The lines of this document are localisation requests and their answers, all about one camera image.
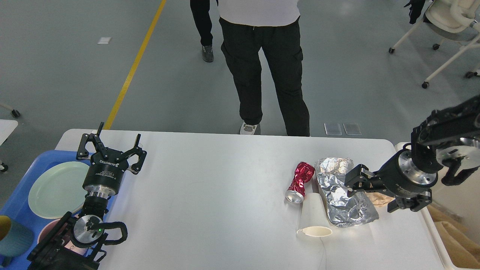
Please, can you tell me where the teal mug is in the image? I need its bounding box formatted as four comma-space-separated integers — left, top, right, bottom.
0, 215, 34, 257

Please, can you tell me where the clear floor plate right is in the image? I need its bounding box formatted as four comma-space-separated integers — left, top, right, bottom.
343, 123, 362, 135

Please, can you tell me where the mint green plate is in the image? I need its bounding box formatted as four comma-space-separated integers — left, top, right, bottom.
28, 161, 89, 219

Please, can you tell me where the clear floor plate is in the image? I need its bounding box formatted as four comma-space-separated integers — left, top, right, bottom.
324, 123, 342, 136
343, 123, 362, 135

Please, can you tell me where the white paper cup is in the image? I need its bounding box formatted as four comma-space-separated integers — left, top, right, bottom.
297, 192, 333, 238

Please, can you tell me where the black garment on chair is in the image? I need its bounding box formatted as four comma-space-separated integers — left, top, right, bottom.
403, 0, 426, 25

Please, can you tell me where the person in white sneakers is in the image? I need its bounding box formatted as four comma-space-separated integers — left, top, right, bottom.
216, 0, 311, 137

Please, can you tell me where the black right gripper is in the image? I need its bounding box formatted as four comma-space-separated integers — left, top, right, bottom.
344, 149, 438, 213

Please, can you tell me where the white office chair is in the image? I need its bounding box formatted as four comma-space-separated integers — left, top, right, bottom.
388, 0, 480, 89

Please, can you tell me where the aluminium foil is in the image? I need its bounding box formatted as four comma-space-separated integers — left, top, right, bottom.
314, 157, 379, 228

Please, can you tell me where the chair caster at left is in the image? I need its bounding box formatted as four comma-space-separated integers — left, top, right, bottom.
0, 102, 21, 118

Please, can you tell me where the beige plastic bin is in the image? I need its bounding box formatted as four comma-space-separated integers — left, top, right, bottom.
394, 142, 480, 270

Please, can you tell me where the pink HOME mug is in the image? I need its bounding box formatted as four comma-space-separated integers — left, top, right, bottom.
37, 219, 88, 255

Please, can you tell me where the person in dark sneakers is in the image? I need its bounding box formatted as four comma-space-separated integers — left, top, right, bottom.
190, 0, 214, 63

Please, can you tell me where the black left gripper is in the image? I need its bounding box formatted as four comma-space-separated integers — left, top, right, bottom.
76, 121, 147, 197

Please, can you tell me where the white side table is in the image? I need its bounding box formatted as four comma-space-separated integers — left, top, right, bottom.
0, 119, 18, 145

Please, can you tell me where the brown paper ball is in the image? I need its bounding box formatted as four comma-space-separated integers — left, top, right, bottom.
365, 192, 395, 207

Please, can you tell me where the clear floor plate left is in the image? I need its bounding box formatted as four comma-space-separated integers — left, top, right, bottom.
324, 123, 342, 136

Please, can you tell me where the brown paper bag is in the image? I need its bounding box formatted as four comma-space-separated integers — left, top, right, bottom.
427, 205, 480, 269

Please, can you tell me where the blue plastic tray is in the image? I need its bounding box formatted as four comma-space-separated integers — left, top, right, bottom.
0, 150, 126, 270

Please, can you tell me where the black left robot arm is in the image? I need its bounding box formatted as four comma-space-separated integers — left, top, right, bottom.
27, 122, 147, 270

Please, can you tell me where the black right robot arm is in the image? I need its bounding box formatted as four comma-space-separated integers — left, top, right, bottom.
344, 95, 480, 213

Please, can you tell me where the crushed red can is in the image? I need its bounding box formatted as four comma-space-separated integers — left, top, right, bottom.
285, 161, 315, 204

